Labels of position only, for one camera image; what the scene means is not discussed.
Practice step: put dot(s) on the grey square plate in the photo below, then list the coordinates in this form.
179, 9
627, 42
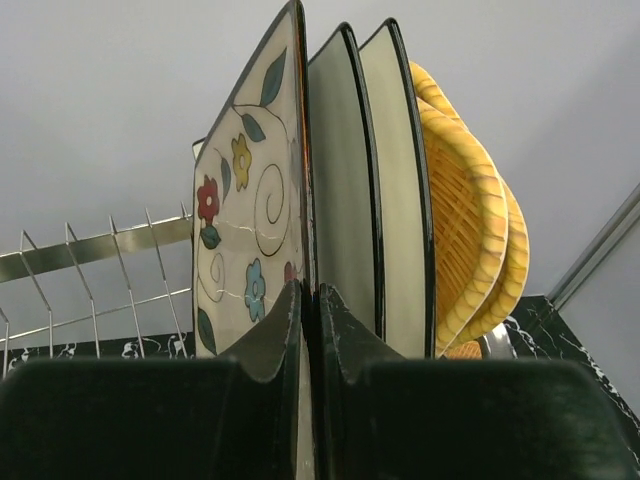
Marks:
344, 168

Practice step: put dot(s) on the right aluminium frame post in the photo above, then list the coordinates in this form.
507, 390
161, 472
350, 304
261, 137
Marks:
598, 250

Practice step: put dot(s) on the black marble pattern mat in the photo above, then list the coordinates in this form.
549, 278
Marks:
535, 329

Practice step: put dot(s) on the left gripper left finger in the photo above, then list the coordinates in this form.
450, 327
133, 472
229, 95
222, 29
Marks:
145, 420

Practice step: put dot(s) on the steel two-tier dish rack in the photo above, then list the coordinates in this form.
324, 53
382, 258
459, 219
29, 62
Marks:
121, 294

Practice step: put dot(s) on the woven orange rattan plate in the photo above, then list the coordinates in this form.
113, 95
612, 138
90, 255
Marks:
467, 351

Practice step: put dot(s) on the woven yellow basket plate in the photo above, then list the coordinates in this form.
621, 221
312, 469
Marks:
512, 279
470, 219

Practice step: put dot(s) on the cream square plate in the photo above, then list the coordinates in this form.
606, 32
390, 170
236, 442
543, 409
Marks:
406, 222

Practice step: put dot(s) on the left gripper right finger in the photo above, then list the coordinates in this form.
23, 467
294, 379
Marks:
388, 417

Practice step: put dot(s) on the rear woven yellow basket plate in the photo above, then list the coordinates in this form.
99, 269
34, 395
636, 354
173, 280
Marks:
512, 279

